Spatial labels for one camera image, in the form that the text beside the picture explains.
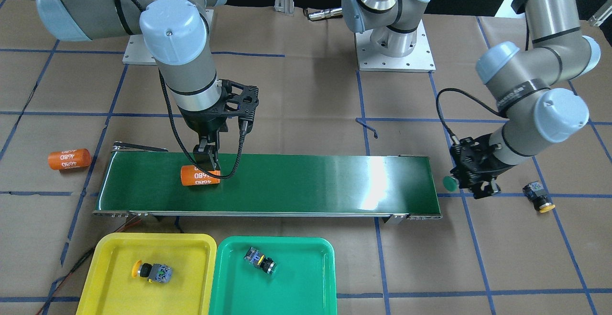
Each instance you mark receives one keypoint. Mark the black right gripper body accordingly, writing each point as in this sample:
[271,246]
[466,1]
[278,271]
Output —
[202,123]

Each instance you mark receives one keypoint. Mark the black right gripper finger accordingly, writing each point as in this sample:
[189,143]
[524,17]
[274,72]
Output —
[206,152]

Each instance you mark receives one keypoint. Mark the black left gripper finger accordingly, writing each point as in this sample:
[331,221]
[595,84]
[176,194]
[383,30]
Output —
[486,188]

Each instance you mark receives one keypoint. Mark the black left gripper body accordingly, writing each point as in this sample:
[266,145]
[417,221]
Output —
[484,187]

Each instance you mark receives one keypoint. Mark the orange cylinder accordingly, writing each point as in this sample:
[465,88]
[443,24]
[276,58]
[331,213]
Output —
[69,159]
[191,176]

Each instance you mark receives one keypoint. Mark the green mushroom push button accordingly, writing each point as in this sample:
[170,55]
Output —
[451,183]

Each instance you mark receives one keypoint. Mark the green push button small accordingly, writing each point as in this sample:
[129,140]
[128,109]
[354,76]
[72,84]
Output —
[260,261]

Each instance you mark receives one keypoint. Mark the yellow mushroom push button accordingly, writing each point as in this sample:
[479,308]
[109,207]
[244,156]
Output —
[156,272]

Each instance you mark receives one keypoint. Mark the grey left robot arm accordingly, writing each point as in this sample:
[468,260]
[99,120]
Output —
[521,82]

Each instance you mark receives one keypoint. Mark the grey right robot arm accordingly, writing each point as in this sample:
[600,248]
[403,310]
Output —
[175,33]

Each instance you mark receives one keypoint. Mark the yellow push button upper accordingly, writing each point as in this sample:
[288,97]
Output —
[537,195]

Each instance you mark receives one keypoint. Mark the green conveyor belt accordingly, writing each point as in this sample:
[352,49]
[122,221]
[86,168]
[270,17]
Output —
[141,182]

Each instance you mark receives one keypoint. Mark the green plastic tray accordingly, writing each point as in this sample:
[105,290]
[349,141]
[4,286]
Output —
[303,283]

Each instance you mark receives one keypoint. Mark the yellow plastic tray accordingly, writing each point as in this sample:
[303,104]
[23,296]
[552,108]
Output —
[110,289]

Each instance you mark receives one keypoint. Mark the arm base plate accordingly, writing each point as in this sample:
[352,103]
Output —
[397,57]
[136,52]

